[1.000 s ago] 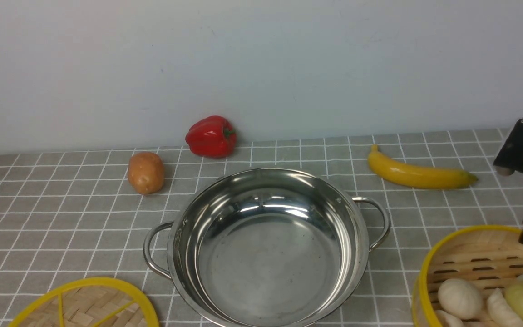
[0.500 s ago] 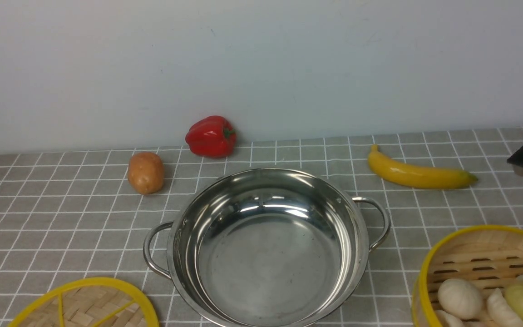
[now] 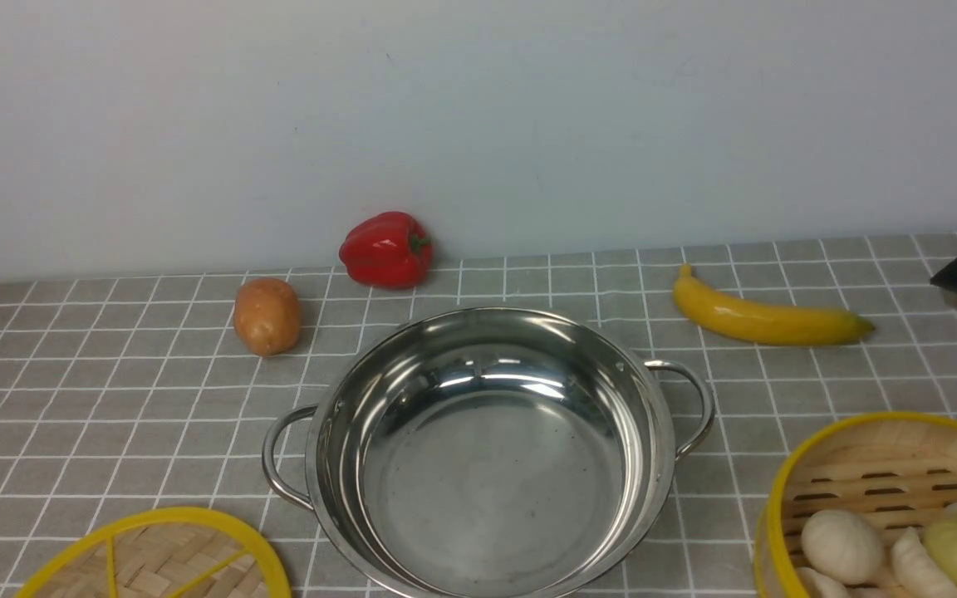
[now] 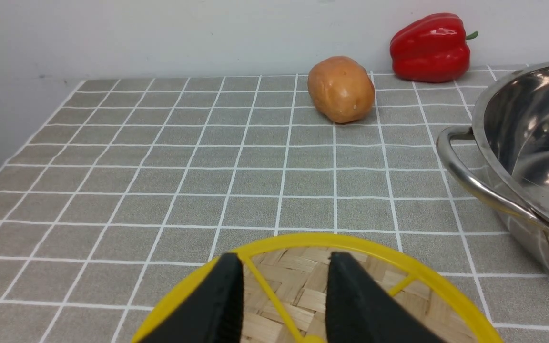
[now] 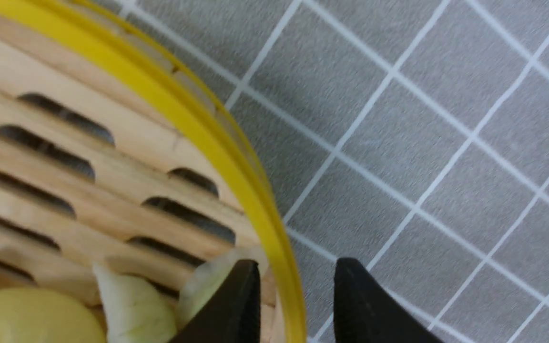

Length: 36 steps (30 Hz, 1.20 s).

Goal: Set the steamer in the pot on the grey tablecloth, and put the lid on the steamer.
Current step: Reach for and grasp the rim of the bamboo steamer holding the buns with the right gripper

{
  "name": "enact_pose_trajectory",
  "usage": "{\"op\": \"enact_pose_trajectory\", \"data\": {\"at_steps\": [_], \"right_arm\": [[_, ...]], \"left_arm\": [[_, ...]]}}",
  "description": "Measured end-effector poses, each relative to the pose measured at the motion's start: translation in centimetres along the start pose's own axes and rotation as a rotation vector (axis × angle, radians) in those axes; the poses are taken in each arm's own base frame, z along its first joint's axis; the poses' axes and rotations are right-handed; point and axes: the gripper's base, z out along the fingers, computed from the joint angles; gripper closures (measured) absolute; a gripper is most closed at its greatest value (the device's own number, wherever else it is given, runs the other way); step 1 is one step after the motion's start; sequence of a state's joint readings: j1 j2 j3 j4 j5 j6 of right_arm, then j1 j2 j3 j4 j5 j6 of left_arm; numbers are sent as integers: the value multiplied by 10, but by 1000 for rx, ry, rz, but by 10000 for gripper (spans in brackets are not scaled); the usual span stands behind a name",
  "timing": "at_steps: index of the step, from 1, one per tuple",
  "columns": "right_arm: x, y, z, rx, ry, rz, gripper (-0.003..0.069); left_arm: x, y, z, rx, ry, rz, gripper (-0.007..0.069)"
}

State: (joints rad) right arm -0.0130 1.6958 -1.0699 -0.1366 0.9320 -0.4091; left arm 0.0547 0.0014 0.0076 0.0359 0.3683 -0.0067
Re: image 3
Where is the red bell pepper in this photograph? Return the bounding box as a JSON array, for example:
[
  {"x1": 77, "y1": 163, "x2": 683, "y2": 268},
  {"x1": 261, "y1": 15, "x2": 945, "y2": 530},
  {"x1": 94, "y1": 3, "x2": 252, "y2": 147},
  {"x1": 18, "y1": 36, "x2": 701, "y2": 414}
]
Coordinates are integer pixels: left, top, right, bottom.
[{"x1": 338, "y1": 211, "x2": 434, "y2": 289}]

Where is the grey checked tablecloth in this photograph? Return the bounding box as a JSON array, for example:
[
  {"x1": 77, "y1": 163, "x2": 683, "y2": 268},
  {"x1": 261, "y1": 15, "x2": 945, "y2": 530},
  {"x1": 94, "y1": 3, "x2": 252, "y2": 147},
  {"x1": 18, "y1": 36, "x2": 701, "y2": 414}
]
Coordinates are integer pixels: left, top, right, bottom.
[{"x1": 0, "y1": 233, "x2": 957, "y2": 597}]

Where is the stainless steel pot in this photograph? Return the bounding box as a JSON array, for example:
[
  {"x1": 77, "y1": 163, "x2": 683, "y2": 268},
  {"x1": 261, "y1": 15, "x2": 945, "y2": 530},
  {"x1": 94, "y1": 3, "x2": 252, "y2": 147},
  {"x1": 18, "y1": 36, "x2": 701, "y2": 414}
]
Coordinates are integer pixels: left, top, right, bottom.
[{"x1": 262, "y1": 306, "x2": 715, "y2": 597}]

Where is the yellow-rimmed bamboo steamer basket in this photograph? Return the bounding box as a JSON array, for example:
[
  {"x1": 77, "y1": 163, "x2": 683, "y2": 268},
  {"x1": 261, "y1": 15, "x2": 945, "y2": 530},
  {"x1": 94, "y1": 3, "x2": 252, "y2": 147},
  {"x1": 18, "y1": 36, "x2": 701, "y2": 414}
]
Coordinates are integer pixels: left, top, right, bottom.
[{"x1": 753, "y1": 412, "x2": 957, "y2": 597}]

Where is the white dumpling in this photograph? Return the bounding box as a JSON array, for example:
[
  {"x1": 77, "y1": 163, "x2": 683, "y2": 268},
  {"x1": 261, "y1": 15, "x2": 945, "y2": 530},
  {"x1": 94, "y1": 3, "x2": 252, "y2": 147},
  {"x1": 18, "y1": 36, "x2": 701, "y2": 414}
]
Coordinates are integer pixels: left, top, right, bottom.
[
  {"x1": 795, "y1": 567, "x2": 851, "y2": 598},
  {"x1": 890, "y1": 527, "x2": 957, "y2": 597}
]

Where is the brown potato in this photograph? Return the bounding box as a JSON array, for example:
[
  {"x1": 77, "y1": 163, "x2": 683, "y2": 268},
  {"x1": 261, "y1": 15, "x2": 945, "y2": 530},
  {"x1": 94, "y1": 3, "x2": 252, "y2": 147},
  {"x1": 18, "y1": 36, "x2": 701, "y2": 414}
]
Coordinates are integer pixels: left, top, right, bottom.
[{"x1": 233, "y1": 277, "x2": 302, "y2": 357}]

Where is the white round bun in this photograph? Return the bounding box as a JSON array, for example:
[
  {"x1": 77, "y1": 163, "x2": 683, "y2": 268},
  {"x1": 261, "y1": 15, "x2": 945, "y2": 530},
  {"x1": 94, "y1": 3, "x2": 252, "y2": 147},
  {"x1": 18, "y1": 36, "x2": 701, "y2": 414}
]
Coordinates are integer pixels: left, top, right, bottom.
[{"x1": 801, "y1": 508, "x2": 885, "y2": 586}]

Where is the white dumpling centre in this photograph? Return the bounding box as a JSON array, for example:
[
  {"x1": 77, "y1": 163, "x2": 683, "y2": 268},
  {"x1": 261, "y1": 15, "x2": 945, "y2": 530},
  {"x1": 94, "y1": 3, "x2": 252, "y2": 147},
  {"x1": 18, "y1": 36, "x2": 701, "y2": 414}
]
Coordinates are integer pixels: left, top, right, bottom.
[{"x1": 890, "y1": 527, "x2": 957, "y2": 597}]

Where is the yellow banana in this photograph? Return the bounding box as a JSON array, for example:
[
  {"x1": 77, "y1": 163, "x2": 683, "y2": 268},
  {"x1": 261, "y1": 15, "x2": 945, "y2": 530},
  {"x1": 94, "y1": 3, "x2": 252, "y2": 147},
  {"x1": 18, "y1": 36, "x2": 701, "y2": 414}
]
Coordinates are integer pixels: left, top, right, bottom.
[{"x1": 672, "y1": 262, "x2": 875, "y2": 346}]

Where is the yellow-rimmed woven bamboo lid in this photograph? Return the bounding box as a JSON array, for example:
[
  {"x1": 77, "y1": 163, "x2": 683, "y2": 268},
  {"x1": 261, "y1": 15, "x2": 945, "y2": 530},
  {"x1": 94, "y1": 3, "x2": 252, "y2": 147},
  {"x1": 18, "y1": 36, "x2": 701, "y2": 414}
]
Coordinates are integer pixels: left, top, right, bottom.
[{"x1": 16, "y1": 507, "x2": 292, "y2": 597}]

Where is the white dumpling at left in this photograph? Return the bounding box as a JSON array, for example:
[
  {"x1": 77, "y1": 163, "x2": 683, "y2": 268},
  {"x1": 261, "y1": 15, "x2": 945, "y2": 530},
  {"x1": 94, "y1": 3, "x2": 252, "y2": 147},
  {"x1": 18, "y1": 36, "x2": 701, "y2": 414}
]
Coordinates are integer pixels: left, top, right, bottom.
[{"x1": 795, "y1": 567, "x2": 851, "y2": 598}]

